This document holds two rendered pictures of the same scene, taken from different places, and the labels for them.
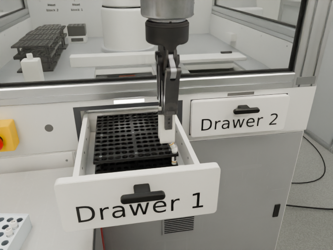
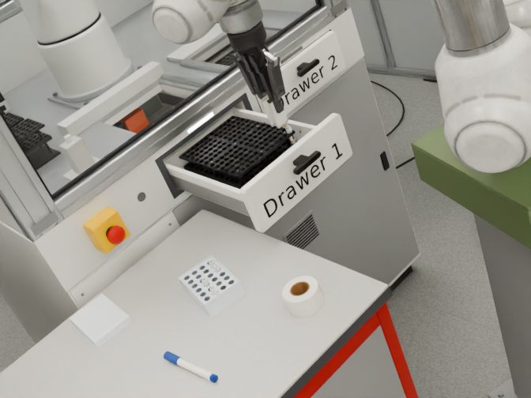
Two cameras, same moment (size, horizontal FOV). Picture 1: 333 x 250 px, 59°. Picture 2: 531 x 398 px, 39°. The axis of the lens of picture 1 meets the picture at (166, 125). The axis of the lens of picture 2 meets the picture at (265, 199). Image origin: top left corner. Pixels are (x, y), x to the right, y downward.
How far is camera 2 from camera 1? 1.11 m
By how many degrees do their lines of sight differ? 19
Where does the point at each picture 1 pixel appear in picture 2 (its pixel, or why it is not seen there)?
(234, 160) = not seen: hidden behind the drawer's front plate
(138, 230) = not seen: hidden behind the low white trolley
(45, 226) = (227, 260)
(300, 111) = (350, 39)
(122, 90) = (190, 114)
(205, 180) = (334, 130)
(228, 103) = (288, 70)
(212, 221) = (333, 212)
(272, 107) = (325, 51)
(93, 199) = (272, 190)
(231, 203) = (339, 178)
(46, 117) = (135, 185)
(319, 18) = not seen: outside the picture
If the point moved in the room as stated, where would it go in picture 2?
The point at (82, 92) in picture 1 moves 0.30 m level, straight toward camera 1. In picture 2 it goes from (156, 138) to (251, 154)
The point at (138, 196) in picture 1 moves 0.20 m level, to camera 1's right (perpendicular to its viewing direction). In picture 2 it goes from (305, 162) to (379, 112)
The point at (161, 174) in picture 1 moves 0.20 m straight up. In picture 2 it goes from (306, 141) to (274, 56)
